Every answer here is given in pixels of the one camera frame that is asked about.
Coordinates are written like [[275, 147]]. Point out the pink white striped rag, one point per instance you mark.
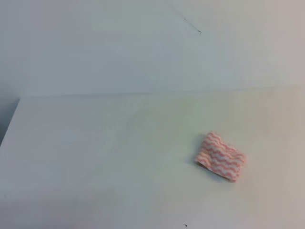
[[220, 158]]

